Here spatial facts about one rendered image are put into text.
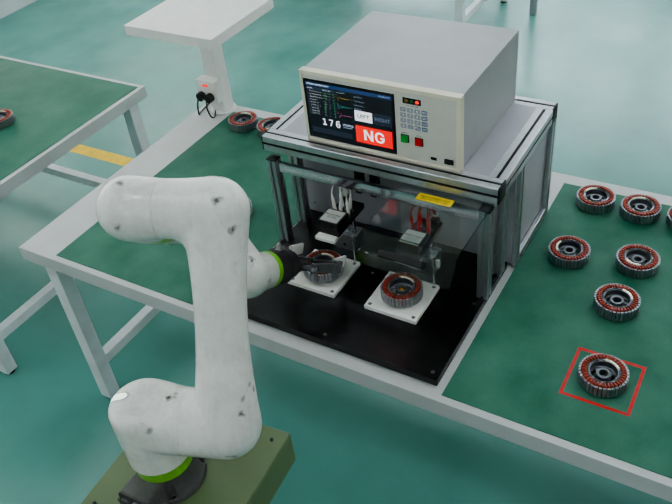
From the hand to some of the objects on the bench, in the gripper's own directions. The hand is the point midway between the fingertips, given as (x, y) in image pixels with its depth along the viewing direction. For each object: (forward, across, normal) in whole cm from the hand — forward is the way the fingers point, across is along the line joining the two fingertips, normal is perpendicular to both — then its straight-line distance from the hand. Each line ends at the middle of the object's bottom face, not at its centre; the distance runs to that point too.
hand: (321, 254), depth 210 cm
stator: (+36, -58, -10) cm, 69 cm away
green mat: (+25, +53, -3) cm, 58 cm away
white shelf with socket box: (+55, +79, -20) cm, 98 cm away
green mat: (+25, -76, -3) cm, 80 cm away
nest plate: (+4, -24, +6) cm, 25 cm away
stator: (+3, 0, +5) cm, 6 cm away
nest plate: (+4, 0, +6) cm, 7 cm away
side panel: (+40, -44, -12) cm, 61 cm away
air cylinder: (+16, 0, -1) cm, 16 cm away
